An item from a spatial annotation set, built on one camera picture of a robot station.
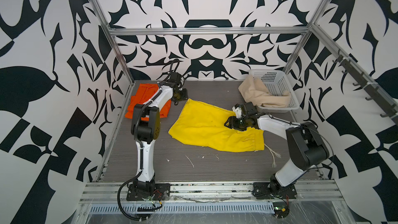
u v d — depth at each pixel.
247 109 0.76
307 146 0.47
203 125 0.96
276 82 1.16
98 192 0.76
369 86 0.58
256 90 1.01
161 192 0.74
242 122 0.80
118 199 0.67
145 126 0.56
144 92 1.11
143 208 0.73
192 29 0.93
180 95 0.88
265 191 0.74
